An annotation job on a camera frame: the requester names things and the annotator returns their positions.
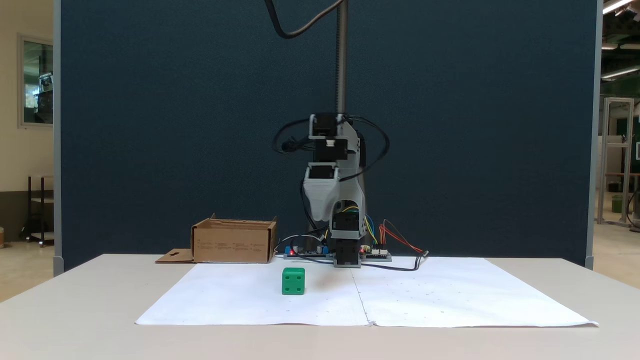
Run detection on wide grey fixed gripper jaw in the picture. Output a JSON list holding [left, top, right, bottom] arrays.
[[303, 181, 342, 224]]

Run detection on green dice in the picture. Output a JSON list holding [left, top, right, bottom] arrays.
[[281, 267, 306, 296]]

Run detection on blue power circuit board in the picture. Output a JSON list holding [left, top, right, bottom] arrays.
[[283, 243, 331, 260]]

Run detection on controller circuit board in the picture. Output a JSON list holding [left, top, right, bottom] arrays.
[[360, 246, 393, 262]]

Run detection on brown cardboard box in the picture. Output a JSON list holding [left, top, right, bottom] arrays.
[[155, 214, 279, 265]]

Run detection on white paper sheet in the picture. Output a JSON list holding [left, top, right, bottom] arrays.
[[135, 262, 372, 327], [350, 257, 600, 329]]

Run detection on dark blue partition panel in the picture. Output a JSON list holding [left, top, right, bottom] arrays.
[[52, 0, 604, 277]]

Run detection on black shelf cart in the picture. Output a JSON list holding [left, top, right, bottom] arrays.
[[20, 175, 55, 247]]

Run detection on ceiling strip light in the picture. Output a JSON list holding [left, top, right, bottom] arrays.
[[602, 0, 640, 16], [601, 65, 640, 81]]

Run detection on thin black servo cable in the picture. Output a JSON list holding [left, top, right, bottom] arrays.
[[272, 117, 316, 156], [347, 115, 391, 184], [299, 180, 326, 239]]

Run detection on yellow jumper wire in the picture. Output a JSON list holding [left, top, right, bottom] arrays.
[[344, 205, 379, 246]]

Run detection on red jumper wires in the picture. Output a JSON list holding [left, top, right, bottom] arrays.
[[378, 219, 426, 255]]

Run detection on black cable with white connector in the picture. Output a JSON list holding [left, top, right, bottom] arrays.
[[360, 250, 430, 272]]

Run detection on metal pole camera stand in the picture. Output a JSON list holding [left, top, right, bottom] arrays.
[[281, 0, 368, 241]]

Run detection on thick black camera cable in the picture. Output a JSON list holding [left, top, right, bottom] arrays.
[[264, 0, 346, 40]]

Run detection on framed wall window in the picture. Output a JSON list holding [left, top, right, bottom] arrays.
[[18, 34, 54, 129]]

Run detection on tall metal frame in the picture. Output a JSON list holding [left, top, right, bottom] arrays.
[[597, 97, 636, 227]]

